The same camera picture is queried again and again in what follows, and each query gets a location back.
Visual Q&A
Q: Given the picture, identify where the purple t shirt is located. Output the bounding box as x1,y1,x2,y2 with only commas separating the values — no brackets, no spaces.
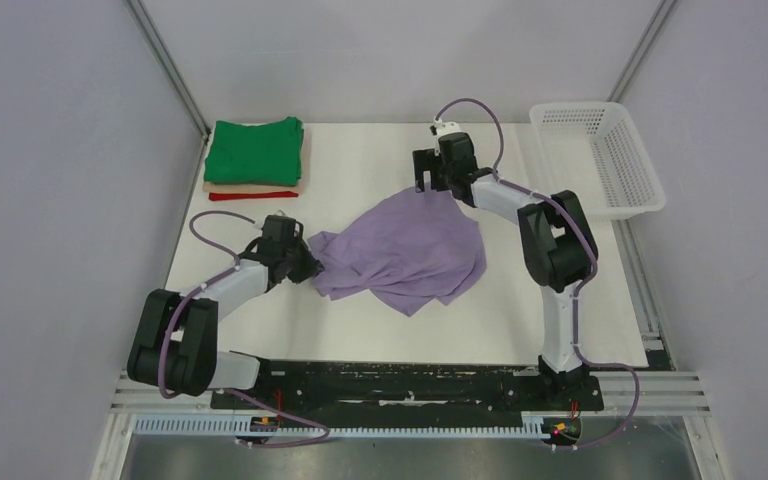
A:
308,188,487,317

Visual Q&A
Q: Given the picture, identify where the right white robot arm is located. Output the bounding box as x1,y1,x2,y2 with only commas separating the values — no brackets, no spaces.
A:
412,120,598,408

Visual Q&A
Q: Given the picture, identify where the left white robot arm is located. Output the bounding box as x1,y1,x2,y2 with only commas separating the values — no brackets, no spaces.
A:
126,213,323,408

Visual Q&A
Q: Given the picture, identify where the folded green t shirt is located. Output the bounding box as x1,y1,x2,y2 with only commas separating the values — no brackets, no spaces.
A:
204,116,304,187

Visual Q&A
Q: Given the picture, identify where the folded red t shirt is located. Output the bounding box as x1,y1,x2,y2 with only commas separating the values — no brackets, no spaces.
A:
208,191,299,202

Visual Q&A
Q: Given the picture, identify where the white plastic basket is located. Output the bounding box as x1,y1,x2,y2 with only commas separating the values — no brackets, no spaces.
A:
529,101,666,221

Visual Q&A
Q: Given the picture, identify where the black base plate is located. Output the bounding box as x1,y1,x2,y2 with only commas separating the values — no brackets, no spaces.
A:
247,360,604,428

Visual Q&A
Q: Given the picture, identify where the right aluminium corner rail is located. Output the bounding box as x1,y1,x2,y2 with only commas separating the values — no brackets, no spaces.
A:
607,0,679,103

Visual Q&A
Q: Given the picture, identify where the aluminium corner rail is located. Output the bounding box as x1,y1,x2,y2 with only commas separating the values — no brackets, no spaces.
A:
607,0,679,103
124,0,212,140

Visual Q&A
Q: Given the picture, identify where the white slotted cable duct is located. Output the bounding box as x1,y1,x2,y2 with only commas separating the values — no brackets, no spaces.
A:
133,414,580,440

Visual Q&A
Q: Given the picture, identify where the left aluminium corner rail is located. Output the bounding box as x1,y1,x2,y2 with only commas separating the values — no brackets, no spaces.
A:
124,0,212,140

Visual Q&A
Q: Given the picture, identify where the aluminium front frame rail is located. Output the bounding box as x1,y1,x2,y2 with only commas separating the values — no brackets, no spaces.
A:
110,371,712,417

